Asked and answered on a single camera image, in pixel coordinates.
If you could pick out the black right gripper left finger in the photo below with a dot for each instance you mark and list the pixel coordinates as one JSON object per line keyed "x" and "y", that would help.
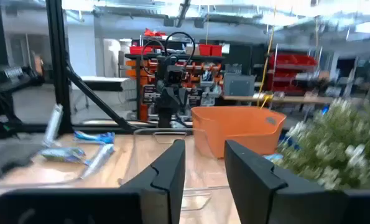
{"x": 160, "y": 193}

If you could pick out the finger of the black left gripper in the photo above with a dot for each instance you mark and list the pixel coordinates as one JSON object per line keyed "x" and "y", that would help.
{"x": 161, "y": 99}
{"x": 181, "y": 98}

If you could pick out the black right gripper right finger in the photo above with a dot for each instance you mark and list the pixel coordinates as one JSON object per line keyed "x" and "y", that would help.
{"x": 259, "y": 193}

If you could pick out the silver blue granola bar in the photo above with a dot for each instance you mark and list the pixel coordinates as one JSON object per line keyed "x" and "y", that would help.
{"x": 273, "y": 157}
{"x": 97, "y": 160}
{"x": 61, "y": 154}

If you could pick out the bright blue granola bar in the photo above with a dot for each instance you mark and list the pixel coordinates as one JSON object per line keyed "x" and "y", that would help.
{"x": 94, "y": 137}

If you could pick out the red plastic bin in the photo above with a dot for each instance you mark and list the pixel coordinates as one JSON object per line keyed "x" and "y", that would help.
{"x": 140, "y": 50}
{"x": 216, "y": 50}
{"x": 205, "y": 49}

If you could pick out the clear plastic bin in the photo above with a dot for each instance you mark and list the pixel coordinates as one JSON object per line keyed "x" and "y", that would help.
{"x": 200, "y": 199}

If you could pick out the grey metal cabinet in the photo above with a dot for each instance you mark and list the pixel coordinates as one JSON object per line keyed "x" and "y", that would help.
{"x": 239, "y": 84}

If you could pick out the white table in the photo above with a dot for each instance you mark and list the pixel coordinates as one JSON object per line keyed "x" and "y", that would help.
{"x": 104, "y": 82}

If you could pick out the orange plastic bin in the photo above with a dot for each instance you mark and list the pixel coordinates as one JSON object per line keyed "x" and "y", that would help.
{"x": 234, "y": 130}

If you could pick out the potted plant white flowers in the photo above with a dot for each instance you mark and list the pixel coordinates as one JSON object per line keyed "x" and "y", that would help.
{"x": 337, "y": 146}

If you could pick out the wooden workbench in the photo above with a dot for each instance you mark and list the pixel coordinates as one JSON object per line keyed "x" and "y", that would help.
{"x": 296, "y": 99}

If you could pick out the black bulky equipment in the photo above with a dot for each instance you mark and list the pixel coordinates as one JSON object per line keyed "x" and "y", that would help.
{"x": 4, "y": 93}

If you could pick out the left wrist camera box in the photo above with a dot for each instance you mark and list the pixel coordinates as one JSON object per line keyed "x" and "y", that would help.
{"x": 175, "y": 77}

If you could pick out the black metal rig frame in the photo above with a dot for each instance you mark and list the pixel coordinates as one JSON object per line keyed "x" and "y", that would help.
{"x": 58, "y": 77}

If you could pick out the silver strip on frame post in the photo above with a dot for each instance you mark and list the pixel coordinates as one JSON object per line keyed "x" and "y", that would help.
{"x": 52, "y": 124}

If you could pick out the red bin wall rack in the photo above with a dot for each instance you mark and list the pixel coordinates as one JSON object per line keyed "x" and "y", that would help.
{"x": 292, "y": 71}

